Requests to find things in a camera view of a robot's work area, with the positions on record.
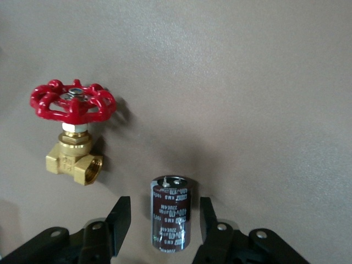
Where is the brown electrolytic capacitor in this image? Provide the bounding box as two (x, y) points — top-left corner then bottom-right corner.
(150, 175), (193, 253)

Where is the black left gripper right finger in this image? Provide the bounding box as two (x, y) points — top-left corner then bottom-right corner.
(192, 196), (311, 264)

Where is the brown table mat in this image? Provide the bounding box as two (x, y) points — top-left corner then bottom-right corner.
(0, 0), (352, 264)

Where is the brass valve red handwheel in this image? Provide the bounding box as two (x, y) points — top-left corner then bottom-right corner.
(29, 79), (116, 186)

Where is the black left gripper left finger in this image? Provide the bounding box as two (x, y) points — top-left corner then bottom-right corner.
(0, 195), (131, 264)

